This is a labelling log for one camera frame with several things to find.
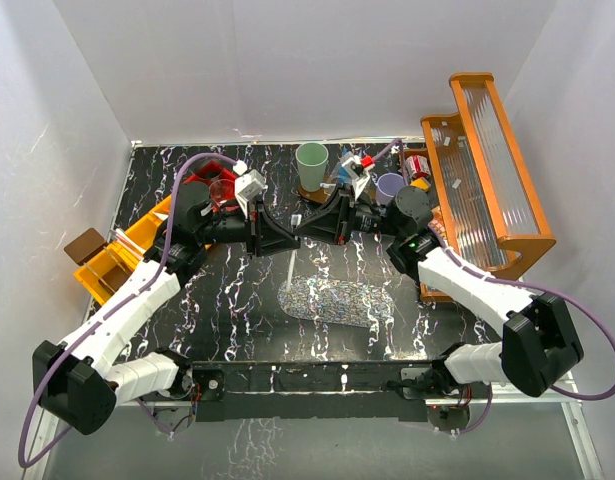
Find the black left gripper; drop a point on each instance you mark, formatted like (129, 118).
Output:
(270, 238)

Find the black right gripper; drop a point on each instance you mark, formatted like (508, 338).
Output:
(331, 221)

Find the white toothbrush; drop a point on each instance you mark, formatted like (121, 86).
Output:
(295, 222)

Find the blue toothpaste tube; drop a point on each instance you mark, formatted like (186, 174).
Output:
(342, 175)

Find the green plastic cup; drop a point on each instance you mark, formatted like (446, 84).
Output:
(312, 159)

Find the purple plastic cup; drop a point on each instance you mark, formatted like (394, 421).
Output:
(387, 187)

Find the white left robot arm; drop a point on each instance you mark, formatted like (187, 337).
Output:
(79, 380)

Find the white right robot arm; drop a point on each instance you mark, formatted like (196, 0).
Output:
(538, 342)

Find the brown oval wooden tray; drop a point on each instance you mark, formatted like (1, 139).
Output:
(317, 196)

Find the clear drinking glass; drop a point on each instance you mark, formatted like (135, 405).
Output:
(222, 193)

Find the glittery oval mat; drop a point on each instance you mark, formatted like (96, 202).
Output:
(336, 301)

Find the red plastic bin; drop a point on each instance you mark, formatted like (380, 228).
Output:
(209, 173)

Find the yellow grey sponge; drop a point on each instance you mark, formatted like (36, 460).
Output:
(422, 184)

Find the red white small box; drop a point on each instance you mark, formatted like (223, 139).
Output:
(417, 166)

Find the orange wooden tiered shelf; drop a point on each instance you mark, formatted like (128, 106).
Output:
(484, 202)

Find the orange plastic organizer bin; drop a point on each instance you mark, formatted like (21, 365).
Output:
(104, 274)

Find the brown square coaster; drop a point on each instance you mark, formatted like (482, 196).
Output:
(85, 247)

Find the black front mounting rail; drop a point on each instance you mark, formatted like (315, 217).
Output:
(220, 391)

